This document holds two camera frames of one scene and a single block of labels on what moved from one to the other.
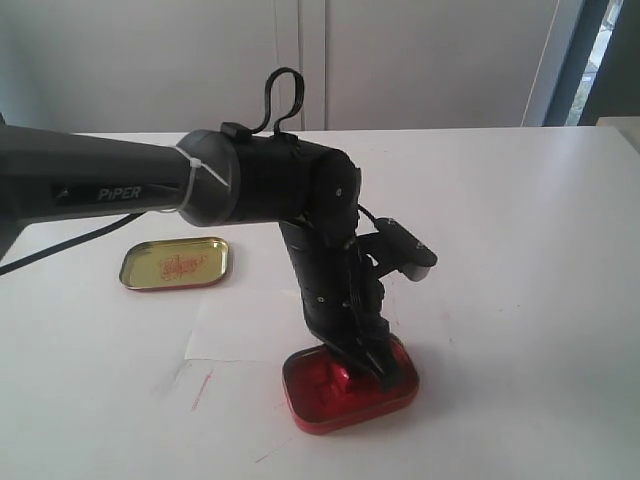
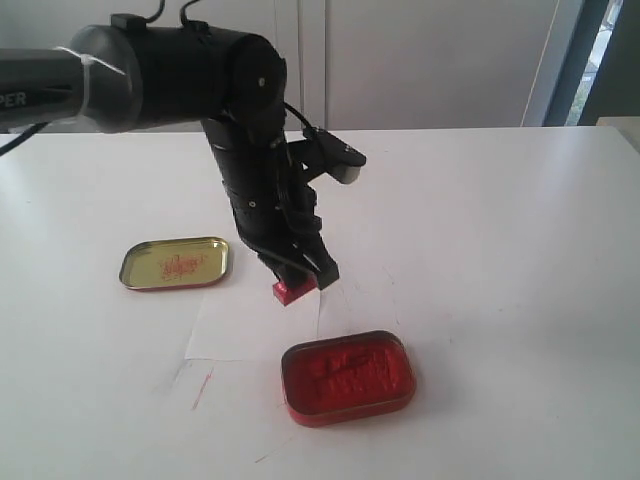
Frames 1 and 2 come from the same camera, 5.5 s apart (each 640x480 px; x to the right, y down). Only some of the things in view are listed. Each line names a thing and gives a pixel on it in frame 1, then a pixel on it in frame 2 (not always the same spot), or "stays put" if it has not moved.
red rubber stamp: (337, 384) → (285, 293)
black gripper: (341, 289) → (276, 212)
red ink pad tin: (324, 392) stays put
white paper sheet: (251, 325) stays put
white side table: (629, 127) stays put
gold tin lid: (173, 263) stays put
